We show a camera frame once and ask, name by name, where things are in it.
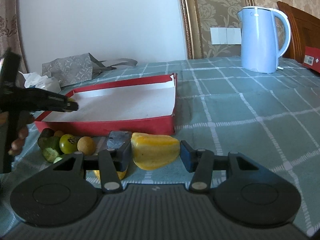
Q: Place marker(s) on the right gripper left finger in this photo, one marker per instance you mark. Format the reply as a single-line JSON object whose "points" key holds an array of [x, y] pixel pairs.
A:
{"points": [[108, 162]]}

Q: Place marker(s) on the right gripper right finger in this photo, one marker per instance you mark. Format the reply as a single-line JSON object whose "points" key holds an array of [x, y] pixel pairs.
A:
{"points": [[202, 162]]}

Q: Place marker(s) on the yellow jackfruit piece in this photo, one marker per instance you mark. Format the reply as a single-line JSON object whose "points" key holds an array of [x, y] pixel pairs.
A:
{"points": [[121, 175], [151, 152]]}

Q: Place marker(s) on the green tomato with calyx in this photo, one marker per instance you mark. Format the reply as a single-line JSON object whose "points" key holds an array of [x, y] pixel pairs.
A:
{"points": [[68, 144]]}

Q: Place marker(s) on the longan fruit with stem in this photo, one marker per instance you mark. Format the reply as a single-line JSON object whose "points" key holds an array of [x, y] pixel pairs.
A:
{"points": [[58, 134]]}

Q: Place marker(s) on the large cucumber piece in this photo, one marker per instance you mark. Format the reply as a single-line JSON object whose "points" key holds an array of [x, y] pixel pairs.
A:
{"points": [[51, 149]]}

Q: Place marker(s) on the person's hand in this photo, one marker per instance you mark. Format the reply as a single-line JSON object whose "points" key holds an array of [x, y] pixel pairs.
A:
{"points": [[17, 145]]}

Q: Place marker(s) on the tissue pack with cat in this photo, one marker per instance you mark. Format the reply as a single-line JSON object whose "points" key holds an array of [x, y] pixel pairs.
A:
{"points": [[34, 80]]}

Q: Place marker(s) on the grey patterned gift bag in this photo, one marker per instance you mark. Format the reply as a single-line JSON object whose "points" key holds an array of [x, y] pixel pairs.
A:
{"points": [[79, 68]]}

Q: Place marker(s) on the beige curtain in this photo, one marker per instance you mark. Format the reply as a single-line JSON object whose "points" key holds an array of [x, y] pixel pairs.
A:
{"points": [[9, 27]]}

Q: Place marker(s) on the red shallow cardboard box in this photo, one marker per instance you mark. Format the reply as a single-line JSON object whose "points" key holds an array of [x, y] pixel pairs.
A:
{"points": [[144, 104]]}

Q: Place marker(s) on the light blue electric kettle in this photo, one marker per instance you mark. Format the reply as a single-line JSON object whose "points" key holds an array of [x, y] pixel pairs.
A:
{"points": [[260, 51]]}

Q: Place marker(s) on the red box at edge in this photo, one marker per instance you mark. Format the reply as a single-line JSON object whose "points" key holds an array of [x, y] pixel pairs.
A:
{"points": [[312, 58]]}

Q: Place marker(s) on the wooden headboard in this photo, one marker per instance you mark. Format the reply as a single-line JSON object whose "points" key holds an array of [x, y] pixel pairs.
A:
{"points": [[304, 31]]}

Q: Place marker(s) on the gold picture frame moulding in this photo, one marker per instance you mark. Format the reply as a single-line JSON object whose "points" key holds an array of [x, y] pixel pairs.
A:
{"points": [[192, 28]]}

